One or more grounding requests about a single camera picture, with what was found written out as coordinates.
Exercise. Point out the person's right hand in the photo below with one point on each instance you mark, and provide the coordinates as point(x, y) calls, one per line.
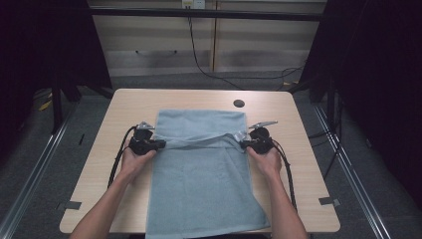
point(267, 164)

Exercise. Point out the wooden vertical wall strip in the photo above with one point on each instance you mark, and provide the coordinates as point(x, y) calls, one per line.
point(213, 40)

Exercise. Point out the black horizontal bar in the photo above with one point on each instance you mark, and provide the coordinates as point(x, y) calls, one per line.
point(205, 14)

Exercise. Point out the white wall outlet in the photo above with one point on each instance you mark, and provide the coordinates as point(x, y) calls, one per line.
point(194, 4)

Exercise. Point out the dark curtain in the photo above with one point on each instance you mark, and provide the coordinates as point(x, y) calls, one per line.
point(381, 83)

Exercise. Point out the light blue towel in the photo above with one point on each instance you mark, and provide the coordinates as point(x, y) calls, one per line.
point(202, 186)

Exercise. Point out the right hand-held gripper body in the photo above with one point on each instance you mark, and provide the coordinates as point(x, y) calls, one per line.
point(262, 142)

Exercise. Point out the black stand leg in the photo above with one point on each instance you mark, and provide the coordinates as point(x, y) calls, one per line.
point(57, 109)

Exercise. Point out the person's left hand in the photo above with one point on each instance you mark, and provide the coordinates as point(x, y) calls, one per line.
point(136, 164)

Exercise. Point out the round dark table grommet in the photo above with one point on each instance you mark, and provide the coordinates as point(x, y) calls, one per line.
point(239, 103)

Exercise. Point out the metal floor rail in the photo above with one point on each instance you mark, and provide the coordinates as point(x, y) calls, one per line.
point(348, 166)
point(33, 176)

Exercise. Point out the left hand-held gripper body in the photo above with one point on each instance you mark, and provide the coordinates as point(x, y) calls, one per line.
point(142, 144)

